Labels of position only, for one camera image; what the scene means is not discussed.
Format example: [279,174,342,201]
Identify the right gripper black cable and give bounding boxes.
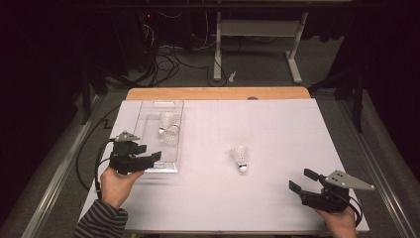
[346,195,364,228]

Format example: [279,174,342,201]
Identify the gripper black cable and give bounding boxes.
[346,195,364,228]
[94,137,117,201]

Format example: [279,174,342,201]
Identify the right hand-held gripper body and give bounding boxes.
[298,169,376,214]

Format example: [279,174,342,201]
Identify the person's left hand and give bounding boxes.
[99,166,145,210]

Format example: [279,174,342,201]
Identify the long black floor cable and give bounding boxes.
[75,103,122,192]

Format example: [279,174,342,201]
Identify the black computer case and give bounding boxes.
[109,9,160,73]

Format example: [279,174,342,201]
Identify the clear plastic tray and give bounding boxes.
[132,99,185,175]

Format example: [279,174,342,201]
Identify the metal floor rail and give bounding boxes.
[336,98,420,238]
[19,93,107,238]

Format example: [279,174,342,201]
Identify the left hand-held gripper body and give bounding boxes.
[108,130,156,176]

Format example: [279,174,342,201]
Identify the black stand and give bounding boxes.
[78,62,147,127]
[308,62,367,134]

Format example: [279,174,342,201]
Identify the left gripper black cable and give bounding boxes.
[94,137,117,201]

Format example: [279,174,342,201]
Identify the white metal desk frame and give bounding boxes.
[212,11,310,85]

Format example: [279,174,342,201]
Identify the tangle of floor cables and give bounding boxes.
[141,9,230,88]

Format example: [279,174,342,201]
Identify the person's right hand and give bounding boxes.
[312,205,359,238]

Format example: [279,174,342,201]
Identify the white board sheet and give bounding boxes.
[75,98,370,233]

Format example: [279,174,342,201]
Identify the white feather shuttlecock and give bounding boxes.
[160,123,181,147]
[229,145,251,175]
[157,111,180,137]

